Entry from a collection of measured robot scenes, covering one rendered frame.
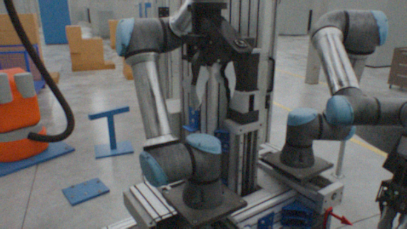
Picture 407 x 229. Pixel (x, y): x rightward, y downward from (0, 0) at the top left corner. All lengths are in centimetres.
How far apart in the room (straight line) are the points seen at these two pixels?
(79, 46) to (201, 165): 859
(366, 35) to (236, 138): 56
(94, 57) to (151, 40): 850
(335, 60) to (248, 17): 40
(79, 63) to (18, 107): 572
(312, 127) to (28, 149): 335
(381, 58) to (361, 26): 953
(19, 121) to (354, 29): 354
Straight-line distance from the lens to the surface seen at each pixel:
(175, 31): 99
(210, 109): 116
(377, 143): 297
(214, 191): 104
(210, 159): 97
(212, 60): 60
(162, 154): 91
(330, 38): 103
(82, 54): 943
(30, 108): 398
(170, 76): 210
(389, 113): 85
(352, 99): 83
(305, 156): 133
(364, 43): 115
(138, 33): 97
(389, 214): 86
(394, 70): 777
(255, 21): 122
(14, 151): 401
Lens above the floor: 167
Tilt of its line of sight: 19 degrees down
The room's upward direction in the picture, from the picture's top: straight up
